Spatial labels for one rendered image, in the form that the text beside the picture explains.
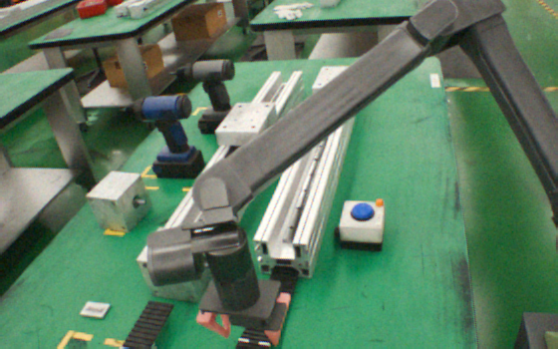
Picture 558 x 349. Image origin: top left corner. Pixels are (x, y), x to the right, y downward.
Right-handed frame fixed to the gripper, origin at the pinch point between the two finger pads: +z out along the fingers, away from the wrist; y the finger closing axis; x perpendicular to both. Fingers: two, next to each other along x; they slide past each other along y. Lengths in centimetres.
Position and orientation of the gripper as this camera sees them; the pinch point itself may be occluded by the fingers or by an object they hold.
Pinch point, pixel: (251, 334)
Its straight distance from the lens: 70.5
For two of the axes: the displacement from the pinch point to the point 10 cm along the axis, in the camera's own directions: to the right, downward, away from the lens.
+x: -2.5, 5.4, -8.0
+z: 1.3, 8.4, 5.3
